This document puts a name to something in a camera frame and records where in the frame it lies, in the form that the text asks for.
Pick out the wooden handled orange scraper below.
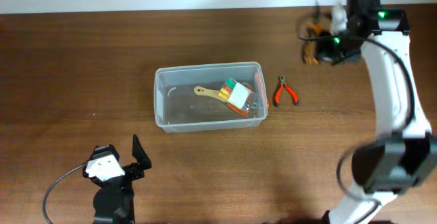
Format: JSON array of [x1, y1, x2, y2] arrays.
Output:
[[194, 86, 249, 117]]

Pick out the orange perforated strip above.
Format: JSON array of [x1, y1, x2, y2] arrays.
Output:
[[254, 72, 270, 109]]

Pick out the clear plastic container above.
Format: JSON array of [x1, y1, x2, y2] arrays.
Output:
[[154, 61, 268, 133]]

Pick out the orange black long-nose pliers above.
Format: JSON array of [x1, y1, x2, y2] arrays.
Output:
[[301, 1, 323, 65]]

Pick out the red handled cutting pliers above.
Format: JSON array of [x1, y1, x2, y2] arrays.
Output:
[[272, 75, 300, 108]]

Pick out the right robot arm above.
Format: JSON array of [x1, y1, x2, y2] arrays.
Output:
[[153, 0, 436, 223]]

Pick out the clear screwdriver bit case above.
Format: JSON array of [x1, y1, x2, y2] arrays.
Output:
[[218, 78, 253, 113]]

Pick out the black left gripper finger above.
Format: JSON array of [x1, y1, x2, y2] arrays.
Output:
[[91, 144, 119, 161], [132, 134, 152, 169]]

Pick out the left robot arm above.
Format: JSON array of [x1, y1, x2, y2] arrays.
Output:
[[83, 144, 145, 224]]

